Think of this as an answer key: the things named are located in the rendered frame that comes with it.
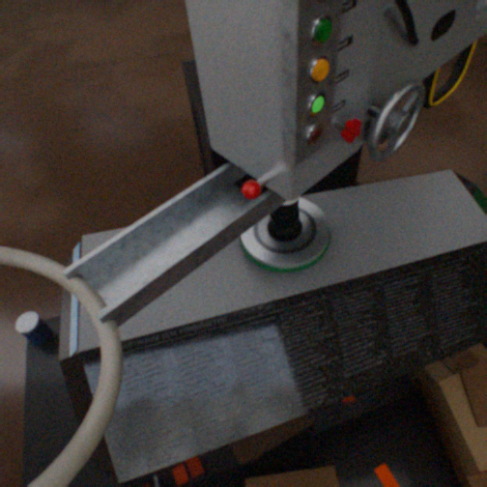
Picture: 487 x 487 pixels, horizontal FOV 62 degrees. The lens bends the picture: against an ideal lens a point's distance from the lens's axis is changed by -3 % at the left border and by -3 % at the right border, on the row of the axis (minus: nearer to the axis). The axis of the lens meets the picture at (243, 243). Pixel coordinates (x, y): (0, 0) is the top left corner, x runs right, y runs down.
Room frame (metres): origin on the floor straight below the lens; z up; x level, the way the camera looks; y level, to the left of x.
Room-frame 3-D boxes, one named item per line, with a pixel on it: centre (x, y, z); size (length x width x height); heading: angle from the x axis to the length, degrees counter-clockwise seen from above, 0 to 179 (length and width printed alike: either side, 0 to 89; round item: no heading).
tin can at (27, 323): (0.89, 0.96, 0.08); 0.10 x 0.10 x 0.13
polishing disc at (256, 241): (0.62, -0.10, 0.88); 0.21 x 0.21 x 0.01
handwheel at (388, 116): (0.60, -0.27, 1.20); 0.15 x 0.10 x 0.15; 127
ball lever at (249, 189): (0.49, -0.04, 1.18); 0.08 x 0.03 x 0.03; 127
